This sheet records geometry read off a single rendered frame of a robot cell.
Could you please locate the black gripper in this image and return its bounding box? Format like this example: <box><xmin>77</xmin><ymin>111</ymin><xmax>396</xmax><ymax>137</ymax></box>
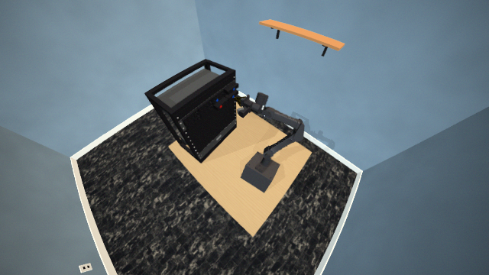
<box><xmin>235</xmin><ymin>95</ymin><xmax>252</xmax><ymax>107</ymax></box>

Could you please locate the black server rack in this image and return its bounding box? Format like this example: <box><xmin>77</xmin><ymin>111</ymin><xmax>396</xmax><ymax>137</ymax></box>
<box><xmin>145</xmin><ymin>59</ymin><xmax>238</xmax><ymax>163</ymax></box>

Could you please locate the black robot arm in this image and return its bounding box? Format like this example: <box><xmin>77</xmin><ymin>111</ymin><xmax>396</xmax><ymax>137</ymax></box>
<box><xmin>237</xmin><ymin>92</ymin><xmax>305</xmax><ymax>173</ymax></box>

